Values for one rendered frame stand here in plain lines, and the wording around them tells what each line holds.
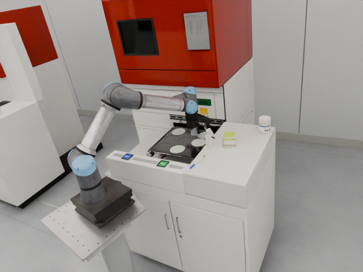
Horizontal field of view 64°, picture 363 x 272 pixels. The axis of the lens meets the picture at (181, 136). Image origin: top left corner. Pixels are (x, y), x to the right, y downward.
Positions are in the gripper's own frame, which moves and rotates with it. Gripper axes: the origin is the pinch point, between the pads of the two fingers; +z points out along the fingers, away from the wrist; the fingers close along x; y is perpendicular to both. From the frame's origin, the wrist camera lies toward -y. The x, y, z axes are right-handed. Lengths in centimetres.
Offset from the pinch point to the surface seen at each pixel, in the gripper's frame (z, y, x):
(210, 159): -5.2, -3.9, 37.6
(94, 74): 16, 144, -272
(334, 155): 91, -142, -84
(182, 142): 1.4, 11.5, 2.6
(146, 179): 5.2, 34.8, 34.2
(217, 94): -25.1, -15.8, -8.8
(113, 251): 35, 58, 58
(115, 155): -4, 54, 18
